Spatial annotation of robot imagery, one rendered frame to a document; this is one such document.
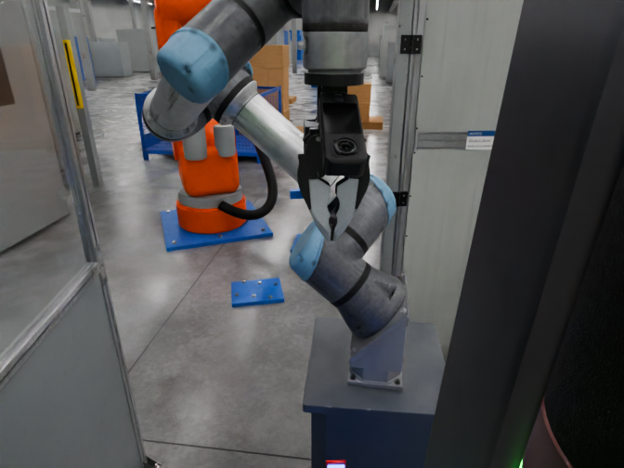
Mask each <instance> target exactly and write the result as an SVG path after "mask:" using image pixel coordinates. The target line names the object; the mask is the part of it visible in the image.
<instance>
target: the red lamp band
mask: <svg viewBox="0 0 624 468"><path fill-rule="evenodd" d="M522 468H573V466H572V465H571V463H570V462H569V460H568V459H567V457H566V455H565V454H564V452H563V451H562V450H561V448H560V446H559V444H558V442H557V441H556V439H555V437H554V435H553V432H552V429H551V426H550V424H549V421H548V419H547V415H546V410H545V405H544V397H543V399H542V402H541V405H540V408H539V413H538V416H537V419H536V421H535V424H534V427H533V429H532V432H531V435H530V438H529V440H528V443H527V446H526V451H525V454H524V457H523V460H522Z"/></svg>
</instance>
